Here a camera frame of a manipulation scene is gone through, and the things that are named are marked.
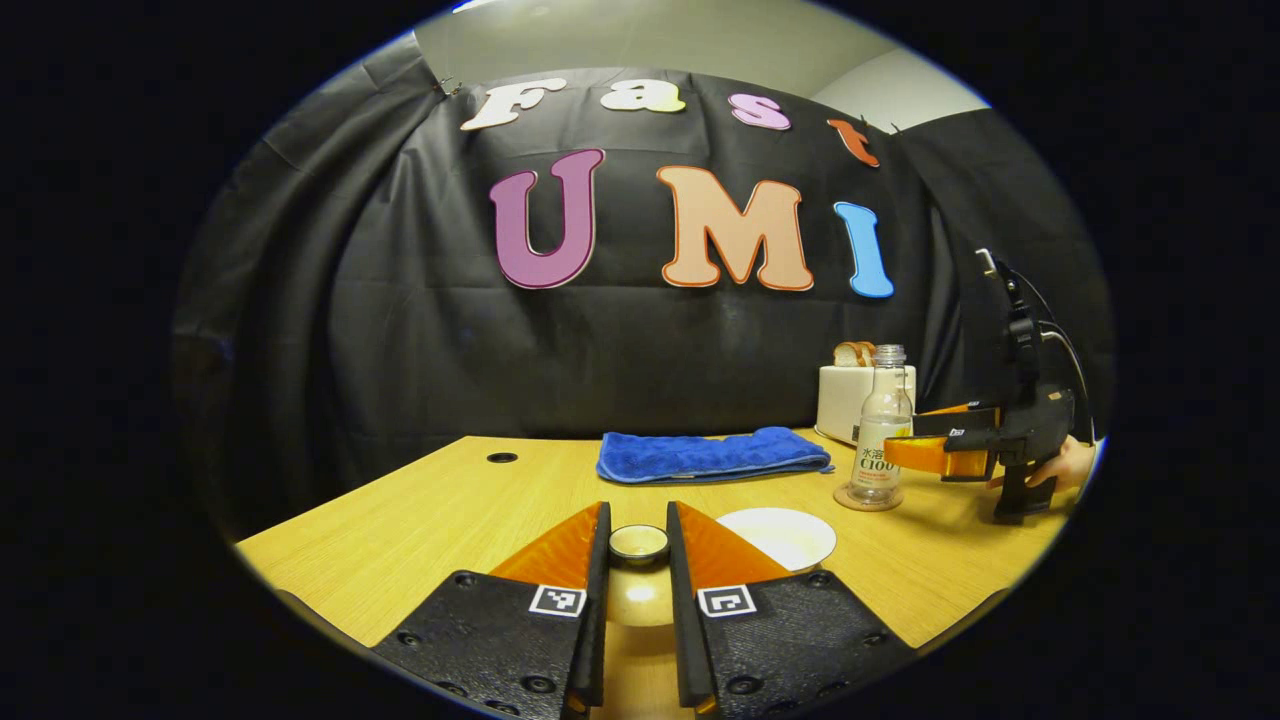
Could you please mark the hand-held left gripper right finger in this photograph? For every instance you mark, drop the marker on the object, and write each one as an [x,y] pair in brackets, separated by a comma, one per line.
[682,600]

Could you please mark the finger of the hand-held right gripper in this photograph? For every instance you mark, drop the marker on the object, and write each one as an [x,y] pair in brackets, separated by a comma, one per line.
[940,457]
[960,418]

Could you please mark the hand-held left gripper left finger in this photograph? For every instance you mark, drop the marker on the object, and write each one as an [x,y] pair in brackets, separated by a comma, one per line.
[598,600]

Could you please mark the yellow teacup lid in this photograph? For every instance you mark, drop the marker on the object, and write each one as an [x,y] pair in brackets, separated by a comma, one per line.
[638,590]

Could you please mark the clear plastic water bottle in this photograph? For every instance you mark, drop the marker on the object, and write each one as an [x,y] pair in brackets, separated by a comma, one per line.
[880,440]

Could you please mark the round cork coaster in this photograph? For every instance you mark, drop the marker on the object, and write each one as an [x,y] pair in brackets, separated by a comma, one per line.
[845,499]

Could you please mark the yellow ceramic teacup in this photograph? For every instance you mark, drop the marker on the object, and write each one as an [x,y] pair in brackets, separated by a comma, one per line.
[780,535]

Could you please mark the toasted bread slice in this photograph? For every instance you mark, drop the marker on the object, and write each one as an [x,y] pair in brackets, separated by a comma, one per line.
[868,352]
[847,354]

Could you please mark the white toaster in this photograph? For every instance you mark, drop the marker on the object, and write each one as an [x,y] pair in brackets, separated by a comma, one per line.
[838,400]

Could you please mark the folded blue towel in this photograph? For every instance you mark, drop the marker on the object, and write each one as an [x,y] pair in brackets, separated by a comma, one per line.
[710,455]

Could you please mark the black backdrop cloth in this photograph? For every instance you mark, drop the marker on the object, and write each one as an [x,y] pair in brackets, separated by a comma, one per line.
[420,350]

